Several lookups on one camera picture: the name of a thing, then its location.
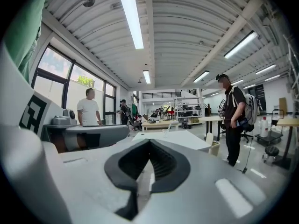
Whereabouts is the white table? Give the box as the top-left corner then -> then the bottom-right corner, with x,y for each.
132,131 -> 212,154

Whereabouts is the black office chair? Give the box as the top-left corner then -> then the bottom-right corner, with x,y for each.
240,124 -> 254,144

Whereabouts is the round wooden table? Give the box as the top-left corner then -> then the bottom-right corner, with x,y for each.
198,116 -> 225,142

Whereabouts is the beige trash bin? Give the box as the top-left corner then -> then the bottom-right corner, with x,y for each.
208,140 -> 221,157

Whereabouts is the white shelf unit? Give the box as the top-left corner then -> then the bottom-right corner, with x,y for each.
173,97 -> 205,126

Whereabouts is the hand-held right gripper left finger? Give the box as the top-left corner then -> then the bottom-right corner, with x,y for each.
43,139 -> 150,224

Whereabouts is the black platform cart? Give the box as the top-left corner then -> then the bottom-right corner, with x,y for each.
254,109 -> 285,147

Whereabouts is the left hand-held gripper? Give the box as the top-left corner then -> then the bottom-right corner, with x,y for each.
0,43 -> 78,141

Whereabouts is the person's green shirt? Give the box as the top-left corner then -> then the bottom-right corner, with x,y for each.
4,0 -> 56,84

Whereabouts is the white plastic jug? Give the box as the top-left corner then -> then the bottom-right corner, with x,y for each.
259,116 -> 270,138

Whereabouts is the black railing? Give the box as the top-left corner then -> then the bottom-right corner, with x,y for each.
142,91 -> 183,99

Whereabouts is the wooden desk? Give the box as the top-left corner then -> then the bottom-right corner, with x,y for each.
141,119 -> 179,133

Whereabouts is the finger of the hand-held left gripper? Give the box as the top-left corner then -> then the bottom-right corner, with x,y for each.
64,124 -> 130,152

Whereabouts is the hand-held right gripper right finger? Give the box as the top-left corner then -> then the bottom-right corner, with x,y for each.
139,139 -> 288,224

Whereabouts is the square wooden table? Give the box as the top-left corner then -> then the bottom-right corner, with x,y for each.
272,117 -> 299,170

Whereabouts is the black framed window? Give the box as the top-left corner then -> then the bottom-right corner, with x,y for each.
31,44 -> 118,126

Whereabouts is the black rolling stool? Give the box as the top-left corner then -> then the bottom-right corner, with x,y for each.
262,146 -> 280,164

